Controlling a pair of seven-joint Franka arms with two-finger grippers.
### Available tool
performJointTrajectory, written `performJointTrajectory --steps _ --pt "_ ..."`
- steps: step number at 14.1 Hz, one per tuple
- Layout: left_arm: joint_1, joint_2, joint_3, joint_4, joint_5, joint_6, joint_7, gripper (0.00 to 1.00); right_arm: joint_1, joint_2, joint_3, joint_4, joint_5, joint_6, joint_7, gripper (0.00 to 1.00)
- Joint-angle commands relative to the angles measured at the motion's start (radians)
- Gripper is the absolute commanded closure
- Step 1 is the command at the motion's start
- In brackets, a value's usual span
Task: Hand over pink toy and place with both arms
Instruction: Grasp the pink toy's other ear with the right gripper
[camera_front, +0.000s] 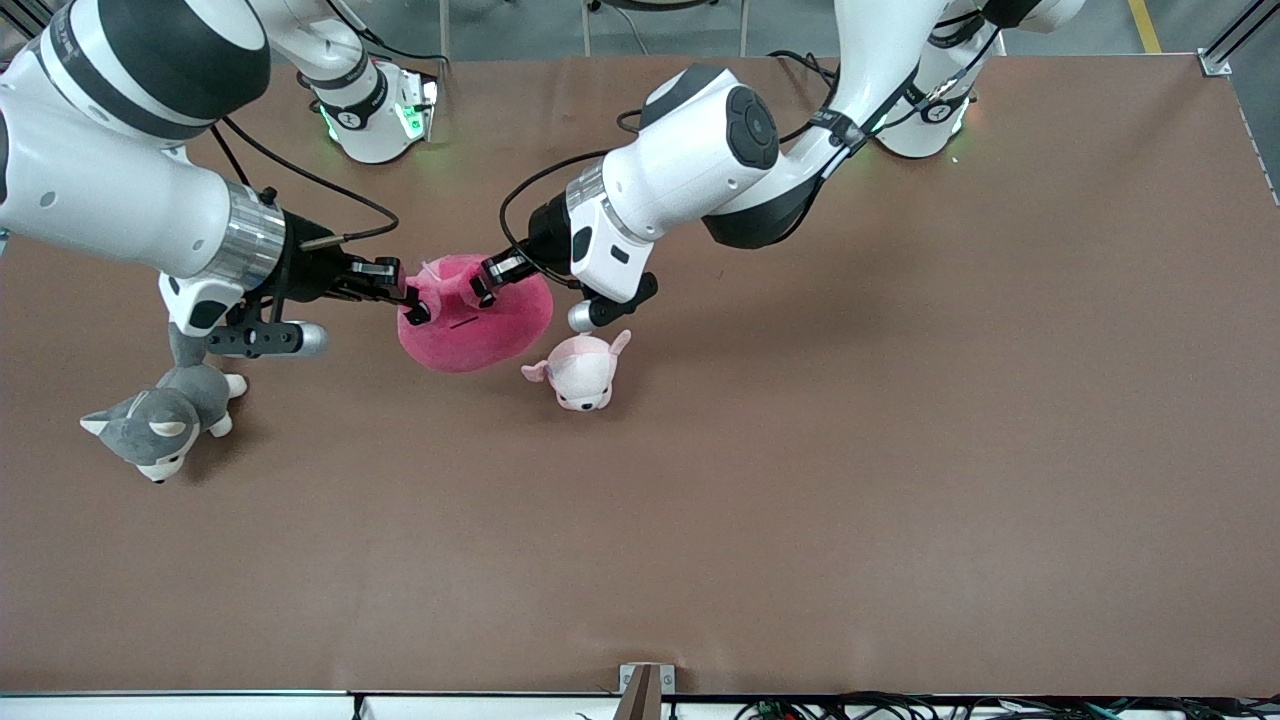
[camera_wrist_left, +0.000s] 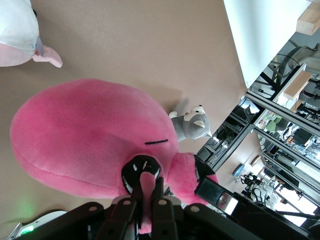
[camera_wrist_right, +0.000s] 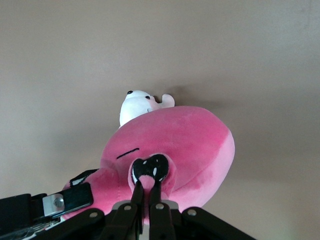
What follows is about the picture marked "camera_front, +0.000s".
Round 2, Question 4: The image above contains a round pink plush toy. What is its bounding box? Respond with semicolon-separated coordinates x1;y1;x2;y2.
396;252;555;375

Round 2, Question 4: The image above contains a white pink plush puppy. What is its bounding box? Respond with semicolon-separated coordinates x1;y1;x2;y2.
520;328;633;413

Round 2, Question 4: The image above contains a grey white plush husky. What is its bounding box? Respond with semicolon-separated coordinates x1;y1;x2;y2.
79;325;249;485

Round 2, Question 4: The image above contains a white flat panel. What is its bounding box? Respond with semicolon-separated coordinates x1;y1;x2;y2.
0;694;741;720

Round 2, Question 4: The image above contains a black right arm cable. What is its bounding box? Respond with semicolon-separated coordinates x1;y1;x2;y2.
208;115;402;248

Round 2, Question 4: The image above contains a black arm base cable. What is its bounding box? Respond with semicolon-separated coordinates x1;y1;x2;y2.
767;49;847;83

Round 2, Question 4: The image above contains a grey metal bracket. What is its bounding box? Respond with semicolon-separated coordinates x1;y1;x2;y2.
618;662;677;697

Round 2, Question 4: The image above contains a brown camera post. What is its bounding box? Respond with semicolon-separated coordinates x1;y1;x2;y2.
611;665;664;720

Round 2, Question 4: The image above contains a black cable bundle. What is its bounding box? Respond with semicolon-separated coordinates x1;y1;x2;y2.
733;690;1280;720

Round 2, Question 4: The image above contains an aluminium corner frame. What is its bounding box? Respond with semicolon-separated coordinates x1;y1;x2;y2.
1198;0;1280;79

